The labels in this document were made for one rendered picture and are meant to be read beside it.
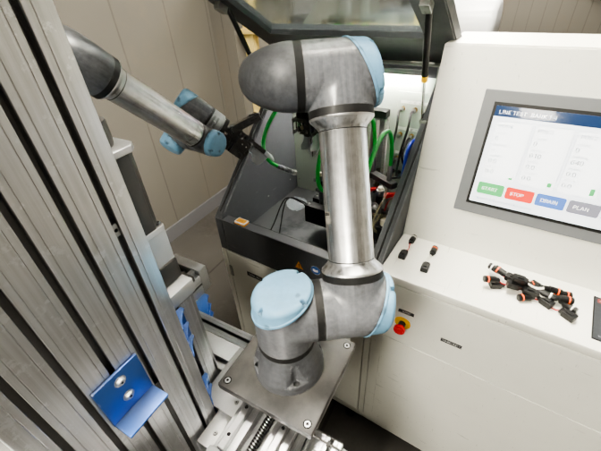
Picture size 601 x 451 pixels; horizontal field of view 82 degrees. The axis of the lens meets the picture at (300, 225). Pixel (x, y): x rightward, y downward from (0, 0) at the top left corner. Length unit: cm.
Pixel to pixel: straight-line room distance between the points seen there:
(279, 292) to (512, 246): 78
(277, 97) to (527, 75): 72
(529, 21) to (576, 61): 660
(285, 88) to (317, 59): 7
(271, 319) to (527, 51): 91
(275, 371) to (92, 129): 52
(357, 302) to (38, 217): 47
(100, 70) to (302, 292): 59
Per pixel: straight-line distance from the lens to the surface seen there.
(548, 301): 113
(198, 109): 117
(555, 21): 773
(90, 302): 52
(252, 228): 134
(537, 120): 113
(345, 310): 64
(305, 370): 74
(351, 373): 159
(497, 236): 120
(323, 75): 60
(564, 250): 121
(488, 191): 116
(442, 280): 110
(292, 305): 61
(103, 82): 86
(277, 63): 61
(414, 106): 141
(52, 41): 44
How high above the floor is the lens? 172
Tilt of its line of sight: 36 degrees down
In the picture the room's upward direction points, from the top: 4 degrees counter-clockwise
